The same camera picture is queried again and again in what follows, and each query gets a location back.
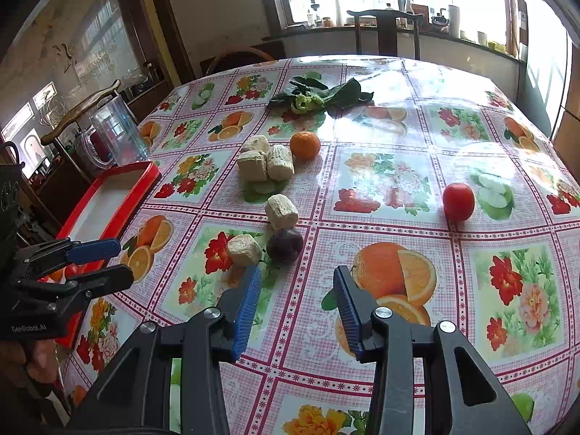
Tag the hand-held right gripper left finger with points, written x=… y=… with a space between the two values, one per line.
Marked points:
x=247 y=312

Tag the red cardboard tray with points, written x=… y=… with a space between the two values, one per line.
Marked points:
x=113 y=195

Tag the leafy green vegetable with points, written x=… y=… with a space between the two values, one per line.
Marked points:
x=340 y=93

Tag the clear glass pitcher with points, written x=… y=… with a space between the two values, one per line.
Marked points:
x=115 y=131

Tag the dark wooden chair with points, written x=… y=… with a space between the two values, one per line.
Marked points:
x=385 y=31

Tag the dark purple plum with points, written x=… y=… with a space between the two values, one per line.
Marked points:
x=284 y=244

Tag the white spray bottle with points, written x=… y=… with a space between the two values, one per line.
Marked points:
x=408 y=4

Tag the wooden sideboard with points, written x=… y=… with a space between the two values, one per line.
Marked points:
x=145 y=95

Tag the round bamboo chair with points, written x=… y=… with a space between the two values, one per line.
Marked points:
x=240 y=51

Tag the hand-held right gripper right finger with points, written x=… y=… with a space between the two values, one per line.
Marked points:
x=346 y=308

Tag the red thermos cup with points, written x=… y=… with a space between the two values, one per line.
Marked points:
x=100 y=147

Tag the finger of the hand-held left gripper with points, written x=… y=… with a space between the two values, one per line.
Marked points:
x=95 y=249
x=106 y=276

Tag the corn cob piece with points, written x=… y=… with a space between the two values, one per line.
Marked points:
x=243 y=249
x=251 y=165
x=281 y=210
x=257 y=142
x=281 y=163

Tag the etched glass partition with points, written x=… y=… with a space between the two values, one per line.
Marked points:
x=68 y=31

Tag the person's left hand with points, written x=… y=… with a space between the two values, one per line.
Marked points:
x=38 y=362

